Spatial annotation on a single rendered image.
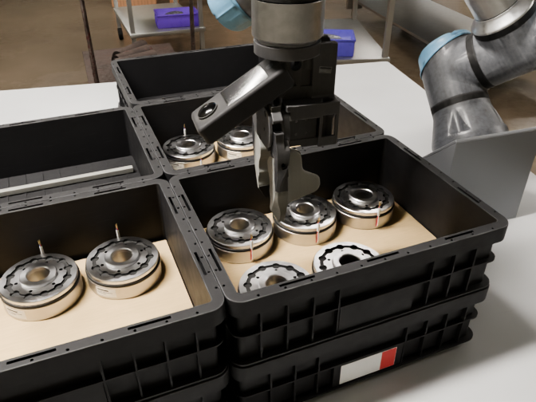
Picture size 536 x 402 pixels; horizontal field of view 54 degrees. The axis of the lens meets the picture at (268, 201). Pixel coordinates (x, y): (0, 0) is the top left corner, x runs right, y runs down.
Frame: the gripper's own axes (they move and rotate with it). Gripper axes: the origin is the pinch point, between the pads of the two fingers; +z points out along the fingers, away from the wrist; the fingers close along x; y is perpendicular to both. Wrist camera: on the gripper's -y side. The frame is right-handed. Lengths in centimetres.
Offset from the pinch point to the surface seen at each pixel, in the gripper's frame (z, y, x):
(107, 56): 69, -18, 293
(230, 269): 14.6, -4.0, 5.5
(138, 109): 4.7, -12.5, 45.1
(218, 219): 11.7, -3.9, 14.3
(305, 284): 4.7, 1.2, -11.0
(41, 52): 98, -71, 415
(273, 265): 11.7, 1.1, 1.2
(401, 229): 14.6, 24.9, 7.0
